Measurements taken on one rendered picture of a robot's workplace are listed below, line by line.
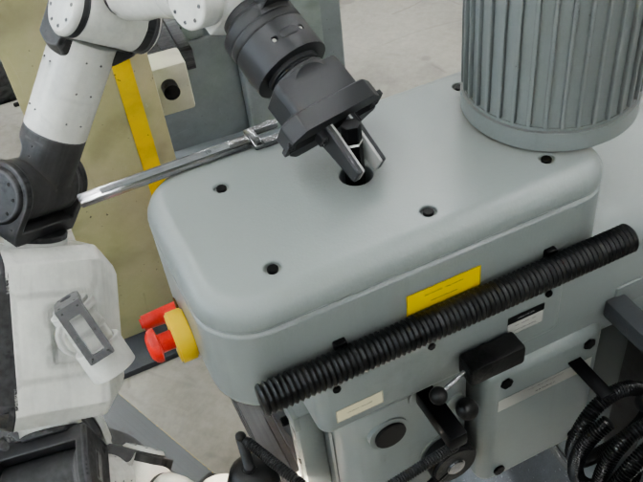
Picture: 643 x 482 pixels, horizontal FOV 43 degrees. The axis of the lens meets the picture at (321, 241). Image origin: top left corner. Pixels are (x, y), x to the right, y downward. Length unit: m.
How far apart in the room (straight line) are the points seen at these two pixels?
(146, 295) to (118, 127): 0.76
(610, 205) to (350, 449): 0.45
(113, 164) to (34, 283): 1.66
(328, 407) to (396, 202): 0.25
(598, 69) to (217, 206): 0.41
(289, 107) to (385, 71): 3.87
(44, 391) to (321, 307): 0.55
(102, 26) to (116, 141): 1.71
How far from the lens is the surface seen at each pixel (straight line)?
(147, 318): 1.03
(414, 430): 1.09
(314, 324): 0.80
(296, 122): 0.83
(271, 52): 0.86
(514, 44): 0.85
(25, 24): 2.57
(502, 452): 1.22
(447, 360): 0.97
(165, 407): 3.14
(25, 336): 1.21
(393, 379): 0.94
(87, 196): 0.92
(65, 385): 1.24
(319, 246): 0.80
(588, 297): 1.08
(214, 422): 3.05
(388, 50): 4.90
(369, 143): 0.85
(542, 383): 1.14
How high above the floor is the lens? 2.43
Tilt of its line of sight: 42 degrees down
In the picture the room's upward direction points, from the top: 8 degrees counter-clockwise
